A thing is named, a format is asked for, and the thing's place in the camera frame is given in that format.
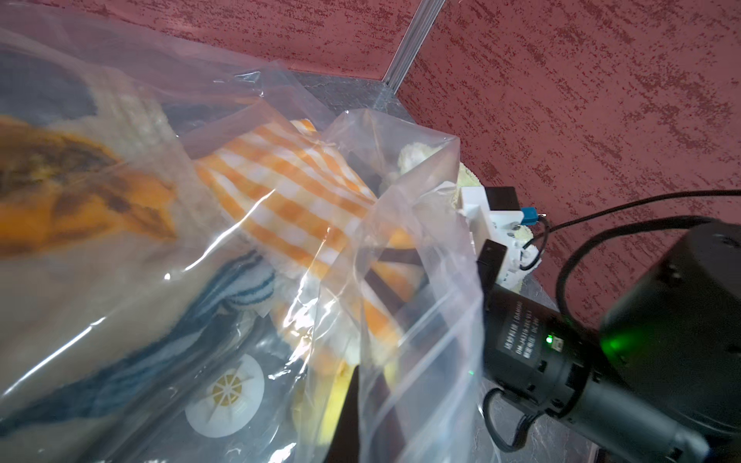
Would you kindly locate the clear plastic vacuum bag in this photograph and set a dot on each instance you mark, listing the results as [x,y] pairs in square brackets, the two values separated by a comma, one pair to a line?
[396,367]

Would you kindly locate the right corner aluminium profile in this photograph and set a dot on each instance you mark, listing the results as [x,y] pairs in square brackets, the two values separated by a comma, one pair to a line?
[413,40]

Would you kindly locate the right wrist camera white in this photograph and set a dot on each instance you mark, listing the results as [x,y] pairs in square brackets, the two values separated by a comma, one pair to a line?
[501,227]

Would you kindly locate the beige orange blue patterned blanket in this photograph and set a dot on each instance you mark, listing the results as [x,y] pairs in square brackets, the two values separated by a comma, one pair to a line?
[117,266]

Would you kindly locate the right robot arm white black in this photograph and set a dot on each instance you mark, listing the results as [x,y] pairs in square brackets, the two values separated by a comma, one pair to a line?
[659,381]

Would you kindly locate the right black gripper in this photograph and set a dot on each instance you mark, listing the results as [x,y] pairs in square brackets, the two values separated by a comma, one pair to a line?
[535,361]

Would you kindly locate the orange white checkered blanket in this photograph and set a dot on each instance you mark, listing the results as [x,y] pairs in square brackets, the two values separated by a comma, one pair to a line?
[298,201]

